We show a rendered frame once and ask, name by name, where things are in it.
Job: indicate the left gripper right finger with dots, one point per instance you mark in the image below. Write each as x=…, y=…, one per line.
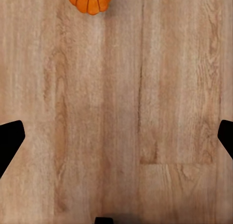
x=225, y=135

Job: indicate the pumpkin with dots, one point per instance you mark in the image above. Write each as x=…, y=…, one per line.
x=92, y=7

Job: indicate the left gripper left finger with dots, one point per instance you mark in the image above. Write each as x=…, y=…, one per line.
x=11, y=137

